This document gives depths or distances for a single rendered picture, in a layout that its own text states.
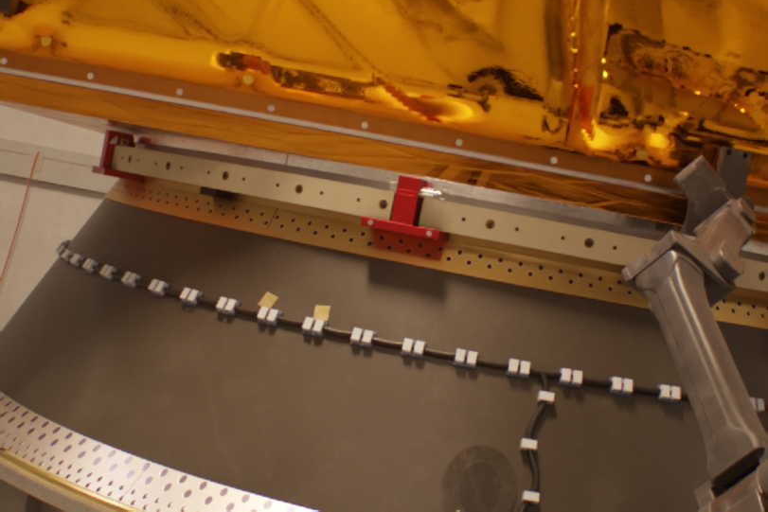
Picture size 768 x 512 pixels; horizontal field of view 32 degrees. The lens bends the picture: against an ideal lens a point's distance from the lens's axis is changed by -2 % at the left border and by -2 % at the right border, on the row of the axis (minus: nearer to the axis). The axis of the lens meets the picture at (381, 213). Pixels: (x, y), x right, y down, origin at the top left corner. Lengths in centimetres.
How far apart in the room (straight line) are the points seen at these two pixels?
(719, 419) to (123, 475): 107
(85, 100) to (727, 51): 105
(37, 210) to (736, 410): 685
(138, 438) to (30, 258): 587
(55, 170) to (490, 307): 594
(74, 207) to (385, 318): 591
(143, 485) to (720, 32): 115
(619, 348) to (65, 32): 103
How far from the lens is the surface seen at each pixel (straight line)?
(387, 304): 208
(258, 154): 228
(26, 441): 228
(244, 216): 226
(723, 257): 155
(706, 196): 198
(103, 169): 259
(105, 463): 214
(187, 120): 222
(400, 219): 208
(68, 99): 227
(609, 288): 213
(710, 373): 136
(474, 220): 207
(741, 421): 131
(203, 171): 230
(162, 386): 216
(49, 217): 794
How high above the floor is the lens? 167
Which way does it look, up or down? level
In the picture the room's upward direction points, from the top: 11 degrees clockwise
